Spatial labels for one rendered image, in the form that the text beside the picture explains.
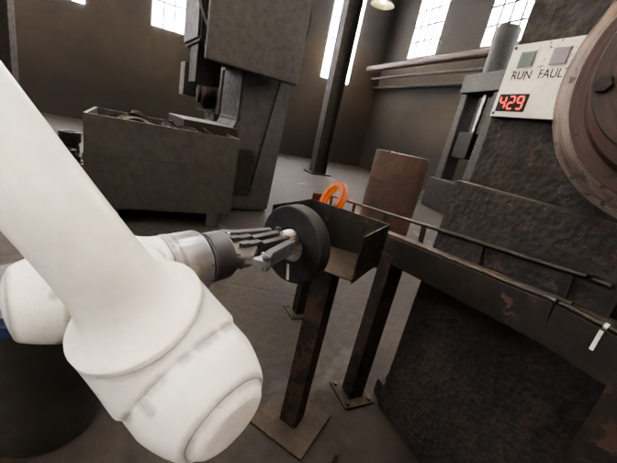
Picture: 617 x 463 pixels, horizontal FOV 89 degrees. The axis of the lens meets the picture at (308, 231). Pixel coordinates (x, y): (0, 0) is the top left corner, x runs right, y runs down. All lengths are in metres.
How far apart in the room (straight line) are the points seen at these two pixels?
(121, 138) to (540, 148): 2.31
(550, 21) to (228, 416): 1.08
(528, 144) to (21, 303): 1.02
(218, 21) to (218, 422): 2.72
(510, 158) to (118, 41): 9.86
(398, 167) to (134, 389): 3.26
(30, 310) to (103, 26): 10.07
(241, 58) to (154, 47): 7.50
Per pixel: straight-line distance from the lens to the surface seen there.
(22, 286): 0.39
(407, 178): 3.43
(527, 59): 1.07
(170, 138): 2.55
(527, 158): 1.01
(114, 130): 2.54
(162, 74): 10.21
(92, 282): 0.23
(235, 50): 2.85
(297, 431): 1.20
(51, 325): 0.39
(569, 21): 1.08
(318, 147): 7.35
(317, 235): 0.56
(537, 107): 1.01
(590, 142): 0.76
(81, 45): 10.38
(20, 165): 0.23
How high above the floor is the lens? 0.92
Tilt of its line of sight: 17 degrees down
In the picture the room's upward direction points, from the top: 12 degrees clockwise
